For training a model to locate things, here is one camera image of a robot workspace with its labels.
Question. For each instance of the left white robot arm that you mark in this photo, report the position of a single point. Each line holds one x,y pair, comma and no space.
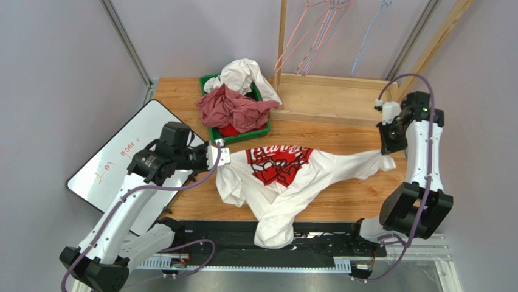
102,260

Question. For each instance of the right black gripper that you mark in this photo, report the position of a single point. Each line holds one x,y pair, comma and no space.
391,143

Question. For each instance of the left aluminium corner profile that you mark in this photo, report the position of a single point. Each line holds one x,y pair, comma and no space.
125,39

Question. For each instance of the wooden rack left post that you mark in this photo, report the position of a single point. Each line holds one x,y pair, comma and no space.
281,38

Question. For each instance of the right blue wire hanger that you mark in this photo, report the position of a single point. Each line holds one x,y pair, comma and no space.
371,33

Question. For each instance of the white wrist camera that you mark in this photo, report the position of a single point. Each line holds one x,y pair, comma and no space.
390,111
218,154

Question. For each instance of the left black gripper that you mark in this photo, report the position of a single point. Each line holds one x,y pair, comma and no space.
203,148

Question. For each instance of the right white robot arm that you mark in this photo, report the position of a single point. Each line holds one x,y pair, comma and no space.
419,205

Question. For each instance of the white t-shirt blue print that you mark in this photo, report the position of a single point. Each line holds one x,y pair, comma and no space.
239,75

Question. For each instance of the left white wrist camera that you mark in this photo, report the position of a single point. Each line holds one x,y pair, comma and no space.
218,154

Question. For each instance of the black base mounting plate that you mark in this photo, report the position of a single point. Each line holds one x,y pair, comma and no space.
231,244

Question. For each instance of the wooden rack right post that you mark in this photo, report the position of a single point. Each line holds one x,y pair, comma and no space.
447,15

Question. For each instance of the dusty pink t-shirt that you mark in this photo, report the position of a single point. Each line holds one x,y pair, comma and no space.
224,106

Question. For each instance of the wooden rack post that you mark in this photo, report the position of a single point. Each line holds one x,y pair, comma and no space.
447,15
281,38

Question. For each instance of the aluminium frame rail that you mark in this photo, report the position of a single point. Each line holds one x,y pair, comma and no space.
433,249

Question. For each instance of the aluminium corner profile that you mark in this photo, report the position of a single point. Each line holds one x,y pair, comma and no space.
125,39
415,33

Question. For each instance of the white t-shirt red print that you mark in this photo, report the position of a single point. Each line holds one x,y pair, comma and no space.
278,182

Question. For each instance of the right aluminium corner profile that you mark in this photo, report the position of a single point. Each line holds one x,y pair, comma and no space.
415,33

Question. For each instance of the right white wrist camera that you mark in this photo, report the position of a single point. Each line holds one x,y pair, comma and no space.
390,111

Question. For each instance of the wooden rack base tray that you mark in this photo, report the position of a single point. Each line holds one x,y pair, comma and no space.
330,100

